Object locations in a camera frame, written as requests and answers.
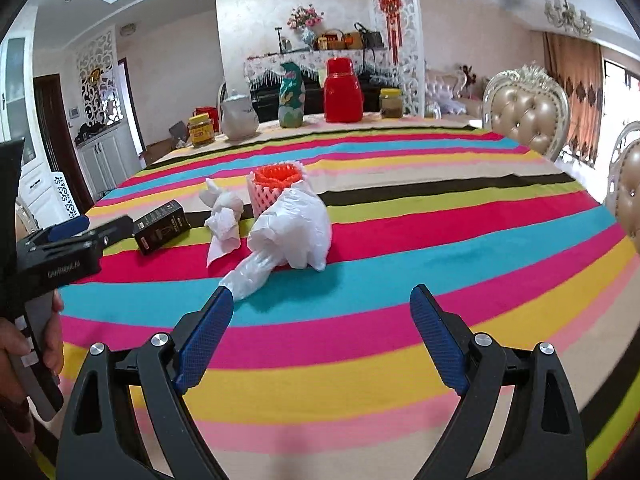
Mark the orange and pink foam net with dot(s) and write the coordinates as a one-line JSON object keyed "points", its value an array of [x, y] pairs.
{"points": [[275, 175]]}

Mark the person's left hand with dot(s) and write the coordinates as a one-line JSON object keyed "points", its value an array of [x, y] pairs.
{"points": [[54, 340]]}

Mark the woven gift baskets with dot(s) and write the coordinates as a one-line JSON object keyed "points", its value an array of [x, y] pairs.
{"points": [[335, 41]]}

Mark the striped colourful tablecloth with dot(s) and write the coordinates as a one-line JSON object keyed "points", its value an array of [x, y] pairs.
{"points": [[400, 240]]}

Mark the white low cabinet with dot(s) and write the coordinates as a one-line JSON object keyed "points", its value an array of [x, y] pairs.
{"points": [[105, 160]]}

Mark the red knot hanging ornament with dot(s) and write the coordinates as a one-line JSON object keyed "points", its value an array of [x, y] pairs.
{"points": [[391, 5]]}

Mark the red box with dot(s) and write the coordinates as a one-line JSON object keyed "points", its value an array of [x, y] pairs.
{"points": [[206, 111]]}

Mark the bright window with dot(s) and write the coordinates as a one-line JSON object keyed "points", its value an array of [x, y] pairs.
{"points": [[622, 110]]}

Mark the white tissue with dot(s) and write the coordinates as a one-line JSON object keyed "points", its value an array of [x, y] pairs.
{"points": [[225, 220]]}

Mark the black cardboard box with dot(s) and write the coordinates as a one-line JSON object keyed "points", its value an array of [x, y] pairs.
{"points": [[160, 227]]}

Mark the yellow lidded jar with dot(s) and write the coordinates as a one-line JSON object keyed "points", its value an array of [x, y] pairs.
{"points": [[201, 132]]}

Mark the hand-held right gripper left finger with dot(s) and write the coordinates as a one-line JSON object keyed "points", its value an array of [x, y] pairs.
{"points": [[205, 340]]}

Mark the red thermos jug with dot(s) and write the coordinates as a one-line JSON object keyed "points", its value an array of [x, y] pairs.
{"points": [[342, 95]]}

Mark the amber glass jar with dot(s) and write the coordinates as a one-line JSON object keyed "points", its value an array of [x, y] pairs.
{"points": [[391, 105]]}

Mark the white tall cabinet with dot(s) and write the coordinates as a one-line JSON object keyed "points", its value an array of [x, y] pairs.
{"points": [[20, 100]]}

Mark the white lattice wall panel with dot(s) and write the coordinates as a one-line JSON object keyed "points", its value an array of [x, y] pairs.
{"points": [[97, 85]]}

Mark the crystal chandelier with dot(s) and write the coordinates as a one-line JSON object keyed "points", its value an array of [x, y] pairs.
{"points": [[567, 12]]}

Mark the dark sideboard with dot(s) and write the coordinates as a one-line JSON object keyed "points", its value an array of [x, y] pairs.
{"points": [[265, 100]]}

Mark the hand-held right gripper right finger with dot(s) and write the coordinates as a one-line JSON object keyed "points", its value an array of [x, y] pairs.
{"points": [[440, 345]]}

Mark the white ceramic teapot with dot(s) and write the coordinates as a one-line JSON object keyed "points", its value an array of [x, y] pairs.
{"points": [[240, 120]]}

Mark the green floral vase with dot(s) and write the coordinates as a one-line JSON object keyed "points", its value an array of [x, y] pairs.
{"points": [[291, 100]]}

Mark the white lattice screen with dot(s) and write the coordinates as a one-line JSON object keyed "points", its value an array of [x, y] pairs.
{"points": [[412, 35]]}

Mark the beige tufted dining chair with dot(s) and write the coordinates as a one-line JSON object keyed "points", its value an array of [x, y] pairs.
{"points": [[627, 185], [525, 110]]}

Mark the white plastic bag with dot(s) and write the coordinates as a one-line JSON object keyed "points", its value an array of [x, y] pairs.
{"points": [[295, 230]]}

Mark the black handbag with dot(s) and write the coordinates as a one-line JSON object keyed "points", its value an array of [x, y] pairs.
{"points": [[369, 37]]}

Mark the dark wooden door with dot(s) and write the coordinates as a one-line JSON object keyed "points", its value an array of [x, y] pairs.
{"points": [[52, 130]]}

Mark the white lace runner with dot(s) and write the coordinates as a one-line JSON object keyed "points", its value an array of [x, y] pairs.
{"points": [[265, 67]]}

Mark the pink flower bouquet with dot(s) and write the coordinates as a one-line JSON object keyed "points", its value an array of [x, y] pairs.
{"points": [[305, 17]]}

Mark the white tufted sofa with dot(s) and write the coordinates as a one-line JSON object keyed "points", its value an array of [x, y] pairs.
{"points": [[452, 90]]}

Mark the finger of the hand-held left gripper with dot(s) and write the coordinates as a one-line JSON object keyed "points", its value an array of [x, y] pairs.
{"points": [[112, 230], [70, 226]]}

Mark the brown curtain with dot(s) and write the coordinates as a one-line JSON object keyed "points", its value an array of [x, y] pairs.
{"points": [[572, 100]]}

